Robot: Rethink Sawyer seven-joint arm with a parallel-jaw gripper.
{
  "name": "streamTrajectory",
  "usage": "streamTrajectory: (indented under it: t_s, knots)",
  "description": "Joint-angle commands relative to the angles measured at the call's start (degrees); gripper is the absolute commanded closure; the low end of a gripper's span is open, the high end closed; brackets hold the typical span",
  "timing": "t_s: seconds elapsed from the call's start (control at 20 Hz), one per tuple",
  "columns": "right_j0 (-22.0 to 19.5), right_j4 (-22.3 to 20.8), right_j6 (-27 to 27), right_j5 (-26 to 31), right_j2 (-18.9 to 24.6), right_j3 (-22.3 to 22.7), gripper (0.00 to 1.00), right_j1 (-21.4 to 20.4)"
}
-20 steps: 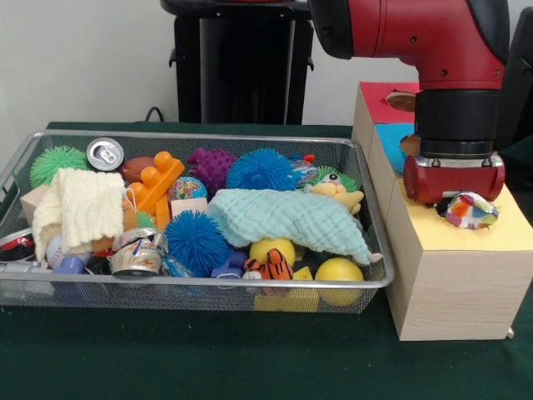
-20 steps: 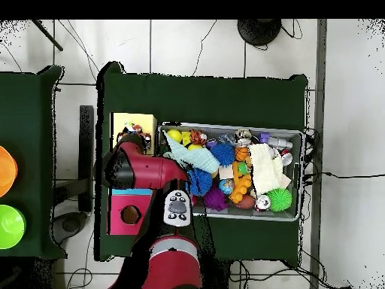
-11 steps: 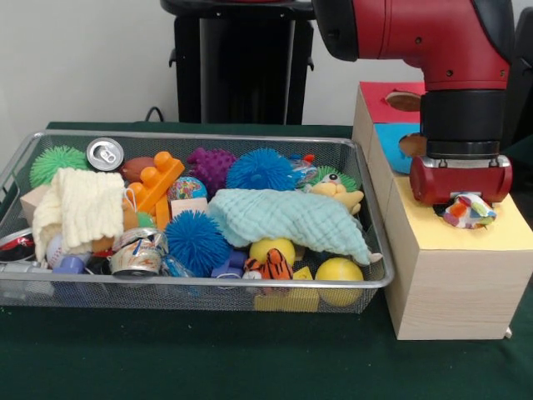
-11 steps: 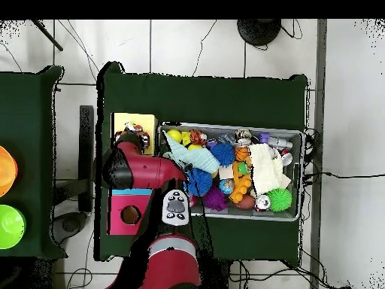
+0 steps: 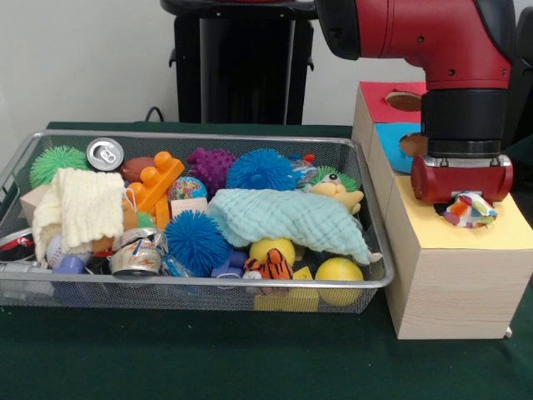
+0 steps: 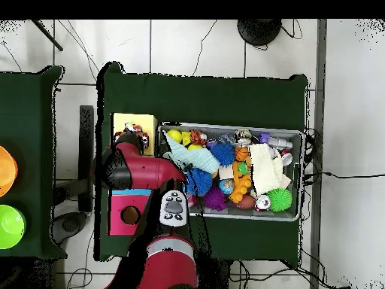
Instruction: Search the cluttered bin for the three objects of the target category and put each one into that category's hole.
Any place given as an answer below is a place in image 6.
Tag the grey stand base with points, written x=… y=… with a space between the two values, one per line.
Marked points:
x=69 y=225

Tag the wooden box with three holes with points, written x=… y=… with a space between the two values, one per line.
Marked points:
x=120 y=222

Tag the green spiky rubber ball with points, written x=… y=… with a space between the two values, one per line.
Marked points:
x=279 y=199

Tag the black round stand base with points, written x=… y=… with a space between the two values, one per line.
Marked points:
x=258 y=31

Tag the yellow smooth ball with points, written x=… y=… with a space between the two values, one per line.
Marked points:
x=174 y=135

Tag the light blue waffle cloth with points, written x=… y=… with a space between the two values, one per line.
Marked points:
x=201 y=159

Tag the purple knobbly ball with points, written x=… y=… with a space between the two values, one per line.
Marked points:
x=215 y=199

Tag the green plastic bowl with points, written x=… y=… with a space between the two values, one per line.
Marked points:
x=10 y=227

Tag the blue spiky rubber ball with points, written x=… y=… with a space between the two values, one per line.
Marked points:
x=201 y=182
x=223 y=155

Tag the globe print ball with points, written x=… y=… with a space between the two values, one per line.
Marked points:
x=226 y=186

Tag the shallow clear mesh bin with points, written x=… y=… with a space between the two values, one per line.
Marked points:
x=270 y=215

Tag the orange tiger plush toy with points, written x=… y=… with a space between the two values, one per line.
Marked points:
x=197 y=138

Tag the black pole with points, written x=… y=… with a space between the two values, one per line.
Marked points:
x=48 y=36

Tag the orange plastic building block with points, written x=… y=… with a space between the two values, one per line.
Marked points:
x=240 y=189

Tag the silver drink can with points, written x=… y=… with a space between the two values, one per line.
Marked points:
x=263 y=202

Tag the orange plastic bowl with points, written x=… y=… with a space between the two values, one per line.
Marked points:
x=6 y=171

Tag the black upright panel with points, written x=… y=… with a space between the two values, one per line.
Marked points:
x=86 y=135

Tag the dark green table cloth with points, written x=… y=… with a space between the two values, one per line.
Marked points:
x=27 y=90
x=195 y=99

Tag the cream waffle cloth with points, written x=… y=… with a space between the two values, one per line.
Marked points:
x=266 y=168

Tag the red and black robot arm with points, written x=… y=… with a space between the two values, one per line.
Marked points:
x=171 y=265

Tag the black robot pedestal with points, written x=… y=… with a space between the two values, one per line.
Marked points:
x=218 y=277

